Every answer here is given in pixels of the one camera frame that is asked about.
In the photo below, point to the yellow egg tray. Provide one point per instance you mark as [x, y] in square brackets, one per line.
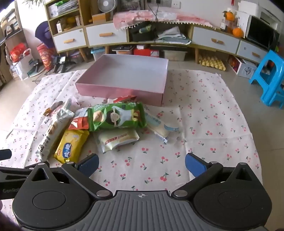
[212, 63]

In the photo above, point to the white black microwave oven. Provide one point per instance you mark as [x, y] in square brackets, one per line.
[261, 32]

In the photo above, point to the white printed storage box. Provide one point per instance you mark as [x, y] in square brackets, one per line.
[247, 68]

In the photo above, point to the white shopping bag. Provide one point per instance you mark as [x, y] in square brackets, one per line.
[23, 66]

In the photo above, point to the red white snack packet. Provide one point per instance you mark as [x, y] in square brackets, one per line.
[124, 98]

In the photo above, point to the purple cap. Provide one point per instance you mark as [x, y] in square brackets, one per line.
[44, 33]

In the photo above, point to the red printed lantern bag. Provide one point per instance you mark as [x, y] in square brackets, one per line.
[46, 56]

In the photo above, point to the orange fruit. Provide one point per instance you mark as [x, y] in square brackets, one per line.
[229, 15]
[238, 32]

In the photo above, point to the pink cardboard box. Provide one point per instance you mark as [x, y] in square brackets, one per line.
[124, 75]

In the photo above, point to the yellow snack packet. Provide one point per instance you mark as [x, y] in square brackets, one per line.
[71, 144]

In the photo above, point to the red cardboard box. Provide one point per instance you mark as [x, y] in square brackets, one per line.
[145, 52]

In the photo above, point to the pile of folded cloth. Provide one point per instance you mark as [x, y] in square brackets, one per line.
[174, 35]

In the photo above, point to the black open bag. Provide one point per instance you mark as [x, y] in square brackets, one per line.
[142, 33]

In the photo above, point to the black device on stand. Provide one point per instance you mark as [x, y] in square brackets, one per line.
[62, 63]

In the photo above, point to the wooden cabinet with white drawers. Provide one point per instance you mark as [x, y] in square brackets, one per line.
[189, 33]

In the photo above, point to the wall socket panel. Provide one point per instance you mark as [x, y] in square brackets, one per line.
[175, 3]

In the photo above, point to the small wooden box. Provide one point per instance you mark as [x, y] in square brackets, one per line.
[99, 18]

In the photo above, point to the tall white snack bag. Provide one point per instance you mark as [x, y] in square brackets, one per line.
[52, 131]

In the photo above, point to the small white carton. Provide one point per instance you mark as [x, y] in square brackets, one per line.
[59, 27]

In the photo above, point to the stack of papers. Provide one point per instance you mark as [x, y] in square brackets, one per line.
[55, 8]

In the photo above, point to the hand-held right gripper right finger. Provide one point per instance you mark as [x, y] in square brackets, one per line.
[195, 165]

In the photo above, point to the cherry print cloth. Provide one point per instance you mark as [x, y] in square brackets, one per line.
[155, 155]

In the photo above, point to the green chip bag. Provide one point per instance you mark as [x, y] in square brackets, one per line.
[131, 117]

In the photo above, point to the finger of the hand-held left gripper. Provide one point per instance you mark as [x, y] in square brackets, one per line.
[4, 155]

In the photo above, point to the red gift bag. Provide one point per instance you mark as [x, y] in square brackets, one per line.
[18, 53]

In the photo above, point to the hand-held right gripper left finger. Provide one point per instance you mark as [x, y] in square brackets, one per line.
[88, 165]

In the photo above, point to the white blue snack packet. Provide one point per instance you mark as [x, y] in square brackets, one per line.
[159, 127]

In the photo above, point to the cream white snack packet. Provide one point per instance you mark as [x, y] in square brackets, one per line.
[119, 140]

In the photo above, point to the pink cherry print cover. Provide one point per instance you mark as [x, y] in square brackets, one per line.
[164, 16]

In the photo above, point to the clear plastic storage bin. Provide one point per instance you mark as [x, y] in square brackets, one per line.
[174, 56]

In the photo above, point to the clear bin with blue lid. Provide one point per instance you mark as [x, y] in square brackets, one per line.
[97, 54]

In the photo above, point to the white desk fan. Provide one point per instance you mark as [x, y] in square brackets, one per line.
[106, 4]

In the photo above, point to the blue plastic stool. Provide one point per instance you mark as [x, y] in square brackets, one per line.
[268, 66]

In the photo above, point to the wooden side shelf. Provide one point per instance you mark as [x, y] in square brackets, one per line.
[13, 33]

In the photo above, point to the red silver snack packet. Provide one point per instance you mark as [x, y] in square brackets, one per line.
[77, 124]

